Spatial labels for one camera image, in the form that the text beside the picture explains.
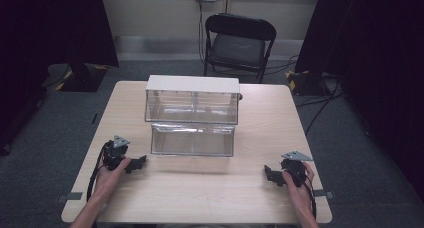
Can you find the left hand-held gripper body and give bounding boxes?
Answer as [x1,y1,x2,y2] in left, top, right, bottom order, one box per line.
[101,134,131,172]

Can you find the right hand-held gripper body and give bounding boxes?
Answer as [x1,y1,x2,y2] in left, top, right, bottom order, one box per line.
[280,150,314,188]

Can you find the person's right hand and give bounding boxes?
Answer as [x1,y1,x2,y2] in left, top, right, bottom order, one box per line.
[281,161,316,210]

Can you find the person's left hand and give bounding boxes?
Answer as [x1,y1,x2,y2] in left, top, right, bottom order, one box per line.
[94,156,132,202]

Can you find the grey tape strip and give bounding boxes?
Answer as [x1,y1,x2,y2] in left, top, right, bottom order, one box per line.
[56,191,84,204]
[313,189,336,200]

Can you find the clear plastic drawer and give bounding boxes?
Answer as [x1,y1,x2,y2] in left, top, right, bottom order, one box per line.
[150,122,237,158]

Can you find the clear drawer cabinet white top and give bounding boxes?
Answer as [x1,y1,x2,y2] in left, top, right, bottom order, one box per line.
[143,74,242,126]

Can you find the stand base with striped tape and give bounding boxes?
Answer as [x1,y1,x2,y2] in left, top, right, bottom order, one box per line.
[284,69,335,98]
[41,62,110,93]

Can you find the black folding chair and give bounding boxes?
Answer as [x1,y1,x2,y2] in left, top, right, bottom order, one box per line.
[202,12,278,85]

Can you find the dark curtain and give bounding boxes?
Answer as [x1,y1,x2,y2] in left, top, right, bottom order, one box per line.
[294,0,424,202]

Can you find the right hand-held gripper black cable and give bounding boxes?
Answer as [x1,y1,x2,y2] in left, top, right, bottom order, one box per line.
[301,172,318,220]

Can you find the hand-held gripper black cable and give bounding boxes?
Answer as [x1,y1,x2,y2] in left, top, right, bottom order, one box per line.
[301,172,318,220]
[85,140,114,203]

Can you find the left hand-held gripper black cable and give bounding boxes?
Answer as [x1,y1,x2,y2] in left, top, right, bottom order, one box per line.
[85,140,114,203]

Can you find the black floor cables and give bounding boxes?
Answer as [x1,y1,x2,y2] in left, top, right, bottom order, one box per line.
[266,53,345,137]

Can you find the black cable from wall socket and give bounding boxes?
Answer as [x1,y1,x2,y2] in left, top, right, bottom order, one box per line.
[198,0,207,66]

